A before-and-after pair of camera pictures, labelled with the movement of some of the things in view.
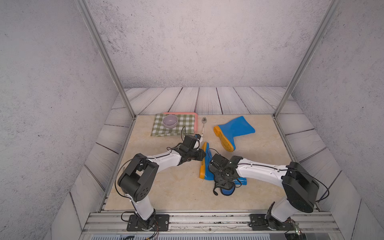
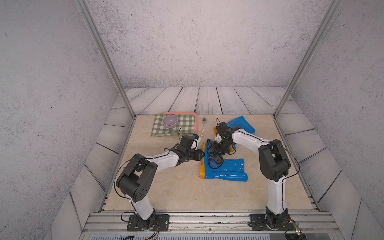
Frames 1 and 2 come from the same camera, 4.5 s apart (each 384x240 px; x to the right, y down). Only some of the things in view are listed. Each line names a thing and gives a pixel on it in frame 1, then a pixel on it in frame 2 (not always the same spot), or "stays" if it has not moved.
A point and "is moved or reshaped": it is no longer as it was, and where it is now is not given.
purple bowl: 170,121 stays
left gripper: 199,151 stays
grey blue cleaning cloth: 227,187 is moved or reshaped
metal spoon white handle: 203,121 stays
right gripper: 217,175 to 214,149
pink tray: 194,113 stays
